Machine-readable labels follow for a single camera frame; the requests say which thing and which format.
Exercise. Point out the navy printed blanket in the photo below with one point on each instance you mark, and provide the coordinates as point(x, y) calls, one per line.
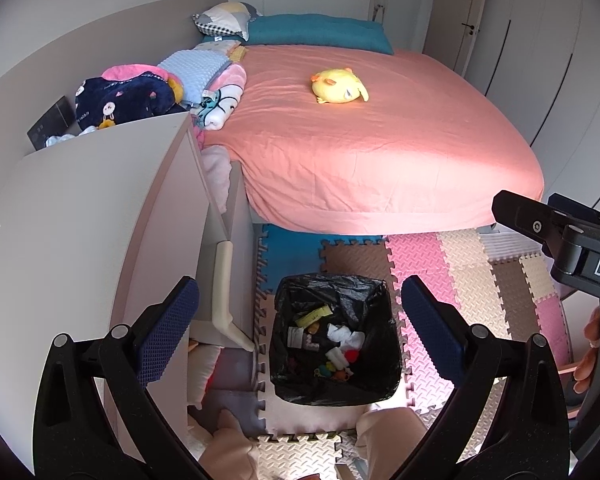
point(125, 100)

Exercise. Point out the person's right leg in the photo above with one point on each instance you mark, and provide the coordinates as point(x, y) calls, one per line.
point(390, 435)

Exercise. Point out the bed with pink sheet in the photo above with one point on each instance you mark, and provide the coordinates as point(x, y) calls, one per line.
point(380, 160)

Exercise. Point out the patchwork pillow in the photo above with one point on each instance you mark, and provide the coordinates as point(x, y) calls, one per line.
point(225, 19)

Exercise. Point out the bin with black bag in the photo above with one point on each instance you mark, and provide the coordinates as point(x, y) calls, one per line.
point(380, 310)

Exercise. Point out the light pink fluffy blanket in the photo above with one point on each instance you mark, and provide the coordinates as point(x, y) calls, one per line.
point(232, 77)

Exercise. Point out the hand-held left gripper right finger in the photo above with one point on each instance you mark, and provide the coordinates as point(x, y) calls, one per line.
point(432, 330)

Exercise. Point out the teal pillow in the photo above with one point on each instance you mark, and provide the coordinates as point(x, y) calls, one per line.
point(320, 32)

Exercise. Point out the person's leg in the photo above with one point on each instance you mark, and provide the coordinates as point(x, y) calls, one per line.
point(390, 435)
point(230, 450)

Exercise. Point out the light blue blanket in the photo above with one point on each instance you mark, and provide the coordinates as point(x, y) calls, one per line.
point(192, 67)

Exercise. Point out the beige foam corner guard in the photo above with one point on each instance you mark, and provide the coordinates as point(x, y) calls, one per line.
point(225, 285)

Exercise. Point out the white wardrobe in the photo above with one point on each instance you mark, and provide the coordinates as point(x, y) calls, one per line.
point(555, 60)

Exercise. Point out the red plush toy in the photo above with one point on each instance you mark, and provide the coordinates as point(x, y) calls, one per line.
point(351, 356)

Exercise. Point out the yellow snack packet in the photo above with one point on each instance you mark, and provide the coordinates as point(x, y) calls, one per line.
point(310, 318)

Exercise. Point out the person's right hand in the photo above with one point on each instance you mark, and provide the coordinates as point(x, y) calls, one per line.
point(592, 330)

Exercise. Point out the foam puzzle floor mats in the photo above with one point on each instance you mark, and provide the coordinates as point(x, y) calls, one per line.
point(480, 280)

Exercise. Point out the green blue frog toy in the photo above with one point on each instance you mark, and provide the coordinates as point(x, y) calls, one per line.
point(327, 370)

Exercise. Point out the yellow plush duck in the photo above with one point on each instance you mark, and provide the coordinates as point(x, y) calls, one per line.
point(337, 85)

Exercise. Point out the white foam block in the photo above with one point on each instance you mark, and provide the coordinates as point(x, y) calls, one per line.
point(336, 357)

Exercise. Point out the white crumpled cloth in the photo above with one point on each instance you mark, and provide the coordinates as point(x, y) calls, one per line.
point(57, 140)

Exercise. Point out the person's left leg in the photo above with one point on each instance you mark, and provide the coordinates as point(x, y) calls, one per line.
point(230, 450)

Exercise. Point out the pale pink blanket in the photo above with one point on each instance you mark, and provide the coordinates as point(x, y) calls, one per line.
point(215, 175)

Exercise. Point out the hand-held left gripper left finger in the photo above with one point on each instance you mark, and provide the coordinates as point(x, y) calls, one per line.
point(167, 330)

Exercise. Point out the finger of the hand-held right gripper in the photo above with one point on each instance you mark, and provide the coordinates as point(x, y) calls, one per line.
point(525, 217)
point(585, 215)

